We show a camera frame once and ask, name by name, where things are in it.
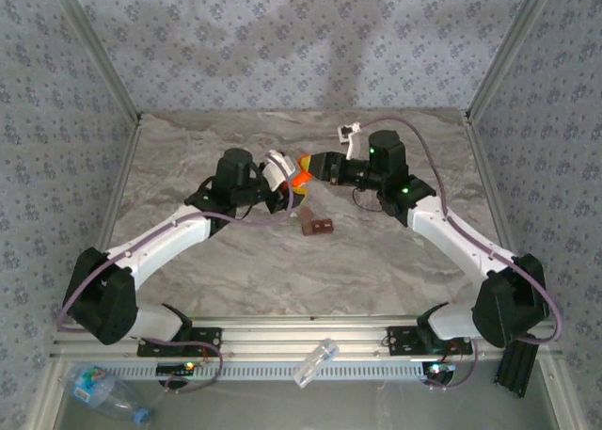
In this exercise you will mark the aluminium table edge rail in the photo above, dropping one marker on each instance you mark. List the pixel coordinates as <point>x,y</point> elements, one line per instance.
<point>492,190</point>
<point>115,199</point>

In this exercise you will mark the aluminium frame bar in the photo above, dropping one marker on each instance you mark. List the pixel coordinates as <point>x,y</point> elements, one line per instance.
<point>44,397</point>
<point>562,397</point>

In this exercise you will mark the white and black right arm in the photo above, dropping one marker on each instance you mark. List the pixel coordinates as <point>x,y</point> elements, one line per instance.
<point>451,242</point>

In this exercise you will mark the aluminium frame post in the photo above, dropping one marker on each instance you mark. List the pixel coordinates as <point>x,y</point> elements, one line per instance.
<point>508,49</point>
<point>102,53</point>

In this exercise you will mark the orange pill bottle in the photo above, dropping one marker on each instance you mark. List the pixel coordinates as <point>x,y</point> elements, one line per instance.
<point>301,179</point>

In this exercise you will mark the long aluminium base rail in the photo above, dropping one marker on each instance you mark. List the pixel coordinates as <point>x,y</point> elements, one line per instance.
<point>282,336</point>

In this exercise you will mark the clear plastic tube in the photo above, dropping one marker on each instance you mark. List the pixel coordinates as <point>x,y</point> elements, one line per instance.
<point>312,364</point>

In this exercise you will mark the small controller board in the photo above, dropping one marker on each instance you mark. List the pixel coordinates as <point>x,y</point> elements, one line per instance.
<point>439,370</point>
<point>174,369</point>

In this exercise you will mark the short black extrusion piece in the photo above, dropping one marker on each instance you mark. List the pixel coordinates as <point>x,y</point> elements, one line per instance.
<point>515,373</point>

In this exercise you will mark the clear plastic water bottle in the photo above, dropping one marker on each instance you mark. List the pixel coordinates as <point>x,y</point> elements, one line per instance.
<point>108,397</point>

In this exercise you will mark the brown pill organizer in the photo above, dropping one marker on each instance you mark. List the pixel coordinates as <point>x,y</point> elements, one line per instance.
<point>322,226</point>

